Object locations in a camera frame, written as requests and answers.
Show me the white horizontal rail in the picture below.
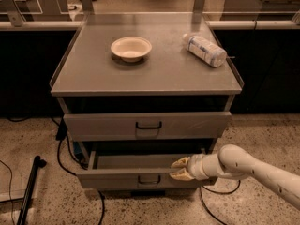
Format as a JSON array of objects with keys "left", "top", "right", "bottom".
[{"left": 0, "top": 21, "right": 300, "bottom": 31}]

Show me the black metal bar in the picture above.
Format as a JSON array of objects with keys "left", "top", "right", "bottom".
[{"left": 17, "top": 156, "right": 47, "bottom": 225}]

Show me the black floor cable right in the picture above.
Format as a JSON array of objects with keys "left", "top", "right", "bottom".
[{"left": 199, "top": 180, "right": 242, "bottom": 225}]

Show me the white paper bowl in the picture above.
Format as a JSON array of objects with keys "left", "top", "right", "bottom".
[{"left": 111, "top": 37, "right": 152, "bottom": 63}]

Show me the grey drawer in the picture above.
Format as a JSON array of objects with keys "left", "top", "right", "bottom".
[
  {"left": 64, "top": 112, "right": 232, "bottom": 142},
  {"left": 77, "top": 151, "right": 217, "bottom": 191}
]

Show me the grey drawer cabinet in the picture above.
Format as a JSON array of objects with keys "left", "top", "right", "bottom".
[{"left": 49, "top": 12, "right": 245, "bottom": 196}]

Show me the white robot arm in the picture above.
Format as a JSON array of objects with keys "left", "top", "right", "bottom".
[{"left": 170, "top": 144, "right": 300, "bottom": 209}]

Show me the clear plastic water bottle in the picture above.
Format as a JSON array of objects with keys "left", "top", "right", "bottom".
[{"left": 183, "top": 34, "right": 227, "bottom": 68}]

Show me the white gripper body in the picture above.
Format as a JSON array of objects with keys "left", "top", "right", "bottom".
[{"left": 187, "top": 154, "right": 226, "bottom": 180}]

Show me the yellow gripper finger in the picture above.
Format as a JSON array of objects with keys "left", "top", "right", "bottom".
[
  {"left": 170, "top": 168, "right": 194, "bottom": 181},
  {"left": 171, "top": 157, "right": 190, "bottom": 168}
]

